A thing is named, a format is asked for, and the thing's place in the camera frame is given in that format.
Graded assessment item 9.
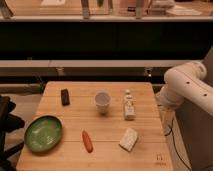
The white sponge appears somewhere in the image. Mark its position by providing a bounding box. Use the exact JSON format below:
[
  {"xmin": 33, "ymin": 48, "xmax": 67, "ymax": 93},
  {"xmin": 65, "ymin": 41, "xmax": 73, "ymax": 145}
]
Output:
[{"xmin": 119, "ymin": 128, "xmax": 138, "ymax": 152}]

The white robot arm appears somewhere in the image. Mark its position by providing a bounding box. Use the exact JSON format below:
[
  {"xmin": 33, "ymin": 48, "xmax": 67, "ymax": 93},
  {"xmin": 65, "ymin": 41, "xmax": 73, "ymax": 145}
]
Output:
[{"xmin": 156, "ymin": 61, "xmax": 213, "ymax": 116}]

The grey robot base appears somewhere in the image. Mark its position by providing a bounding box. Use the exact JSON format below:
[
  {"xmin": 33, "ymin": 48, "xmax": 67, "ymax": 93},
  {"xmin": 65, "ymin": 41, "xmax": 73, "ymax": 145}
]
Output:
[{"xmin": 176, "ymin": 100, "xmax": 213, "ymax": 171}]

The white small bottle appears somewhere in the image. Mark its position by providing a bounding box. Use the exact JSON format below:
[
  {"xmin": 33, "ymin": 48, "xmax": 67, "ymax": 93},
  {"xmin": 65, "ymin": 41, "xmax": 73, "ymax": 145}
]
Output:
[{"xmin": 123, "ymin": 90, "xmax": 135, "ymax": 121}]

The black rectangular block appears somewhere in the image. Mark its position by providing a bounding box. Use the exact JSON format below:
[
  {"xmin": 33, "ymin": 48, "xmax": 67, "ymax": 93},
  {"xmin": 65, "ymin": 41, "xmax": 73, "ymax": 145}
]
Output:
[{"xmin": 61, "ymin": 89, "xmax": 70, "ymax": 106}]

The wooden table board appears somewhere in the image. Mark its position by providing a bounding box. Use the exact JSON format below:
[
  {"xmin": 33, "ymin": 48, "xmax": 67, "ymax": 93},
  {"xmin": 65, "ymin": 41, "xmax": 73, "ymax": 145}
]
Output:
[{"xmin": 17, "ymin": 82, "xmax": 173, "ymax": 171}]

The orange carrot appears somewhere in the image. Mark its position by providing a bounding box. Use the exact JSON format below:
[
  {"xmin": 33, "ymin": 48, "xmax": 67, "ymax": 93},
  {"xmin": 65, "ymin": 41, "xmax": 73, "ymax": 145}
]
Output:
[{"xmin": 82, "ymin": 130, "xmax": 93, "ymax": 153}]

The green plate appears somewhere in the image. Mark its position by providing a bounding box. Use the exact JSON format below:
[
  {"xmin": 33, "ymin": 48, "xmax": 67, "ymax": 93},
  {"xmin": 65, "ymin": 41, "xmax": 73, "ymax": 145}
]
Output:
[{"xmin": 24, "ymin": 115, "xmax": 62, "ymax": 153}]

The black office chair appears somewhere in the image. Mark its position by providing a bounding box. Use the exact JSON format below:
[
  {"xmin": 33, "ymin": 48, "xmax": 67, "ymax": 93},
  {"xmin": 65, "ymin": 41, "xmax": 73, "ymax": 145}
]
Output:
[{"xmin": 0, "ymin": 96, "xmax": 25, "ymax": 171}]

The black cable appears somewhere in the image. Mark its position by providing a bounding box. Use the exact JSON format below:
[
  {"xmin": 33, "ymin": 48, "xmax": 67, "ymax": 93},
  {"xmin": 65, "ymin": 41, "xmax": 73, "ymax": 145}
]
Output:
[{"xmin": 163, "ymin": 117, "xmax": 194, "ymax": 171}]

